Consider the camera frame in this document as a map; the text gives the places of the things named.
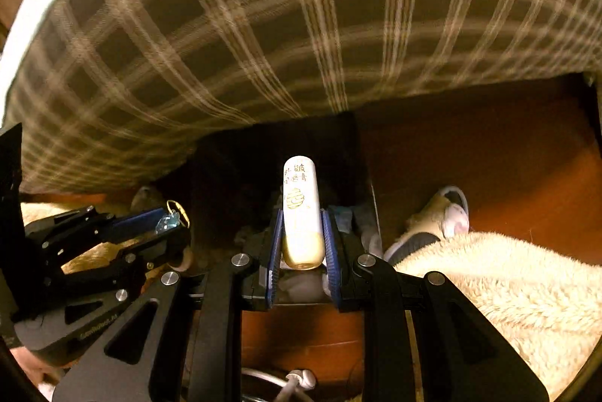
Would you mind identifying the yellow white small bottle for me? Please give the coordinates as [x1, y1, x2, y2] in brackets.
[283, 156, 325, 271]

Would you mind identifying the blue translucent toy keychain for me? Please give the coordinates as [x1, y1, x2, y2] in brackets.
[155, 199, 191, 234]

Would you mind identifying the person left hand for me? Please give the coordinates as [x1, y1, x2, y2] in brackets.
[10, 346, 65, 387]

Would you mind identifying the plaid bed skirt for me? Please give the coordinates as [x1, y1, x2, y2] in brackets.
[7, 0, 601, 194]

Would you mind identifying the white cable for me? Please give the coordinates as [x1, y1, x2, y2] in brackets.
[242, 366, 318, 402]

